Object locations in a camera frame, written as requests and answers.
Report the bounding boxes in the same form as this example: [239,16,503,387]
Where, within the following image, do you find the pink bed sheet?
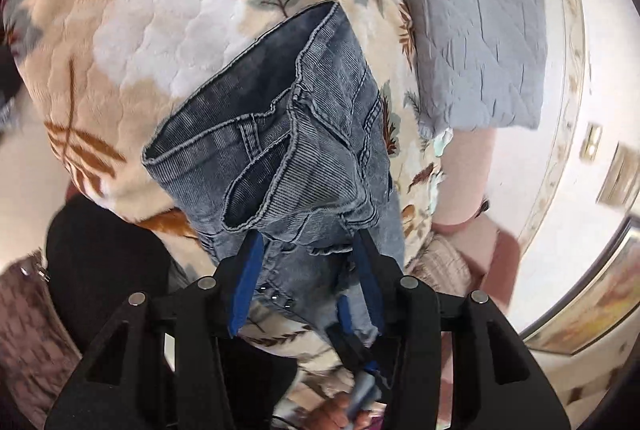
[430,125,501,231]

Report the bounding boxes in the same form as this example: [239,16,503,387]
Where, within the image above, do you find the white wall switch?
[580,124,603,160]

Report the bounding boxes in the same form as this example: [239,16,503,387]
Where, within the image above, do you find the beige brown striped pillow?
[405,230,476,296]

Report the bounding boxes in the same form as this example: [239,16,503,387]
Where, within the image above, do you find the grey quilted bedspread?
[380,0,548,133]

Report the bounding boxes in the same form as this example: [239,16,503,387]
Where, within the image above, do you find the white wall socket panel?
[596,142,640,212]

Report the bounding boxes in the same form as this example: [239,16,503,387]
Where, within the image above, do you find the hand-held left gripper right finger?
[352,229,571,430]

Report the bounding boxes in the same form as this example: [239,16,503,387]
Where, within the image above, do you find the blue denim jeans pants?
[142,0,406,351]

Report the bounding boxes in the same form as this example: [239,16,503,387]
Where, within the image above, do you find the person's right hand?
[311,391,362,430]

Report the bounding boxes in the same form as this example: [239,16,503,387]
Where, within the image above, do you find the beige leaf-print blanket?
[0,0,451,418]

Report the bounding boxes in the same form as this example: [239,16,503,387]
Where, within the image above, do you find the framed wall picture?
[520,217,640,356]

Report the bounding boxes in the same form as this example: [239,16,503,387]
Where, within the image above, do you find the brown woven bag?
[0,250,83,430]

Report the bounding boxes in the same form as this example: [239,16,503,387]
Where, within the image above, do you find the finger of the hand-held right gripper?
[327,295,386,391]

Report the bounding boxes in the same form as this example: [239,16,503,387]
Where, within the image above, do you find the white mint lace cloth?
[431,129,454,183]

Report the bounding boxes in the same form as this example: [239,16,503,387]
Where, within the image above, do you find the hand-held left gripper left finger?
[44,230,266,430]

